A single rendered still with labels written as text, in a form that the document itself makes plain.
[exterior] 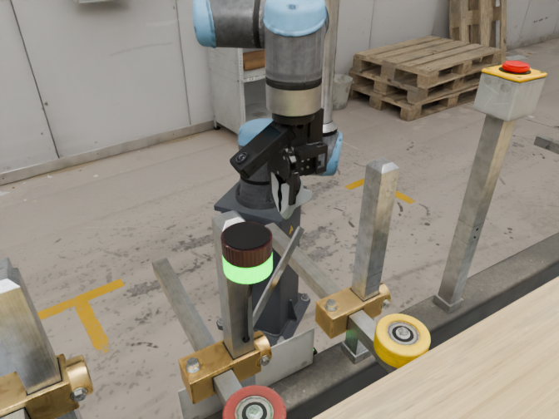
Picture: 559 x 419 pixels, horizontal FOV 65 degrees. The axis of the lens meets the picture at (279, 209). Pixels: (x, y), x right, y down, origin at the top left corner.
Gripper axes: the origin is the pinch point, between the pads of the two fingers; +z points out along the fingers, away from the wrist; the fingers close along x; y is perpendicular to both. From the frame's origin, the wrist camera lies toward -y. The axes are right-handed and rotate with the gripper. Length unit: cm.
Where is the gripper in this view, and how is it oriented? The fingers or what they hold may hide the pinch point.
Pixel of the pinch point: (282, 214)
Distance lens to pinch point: 82.3
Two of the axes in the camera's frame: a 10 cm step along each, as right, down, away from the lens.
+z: 0.0, 8.4, 5.4
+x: -5.2, -4.6, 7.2
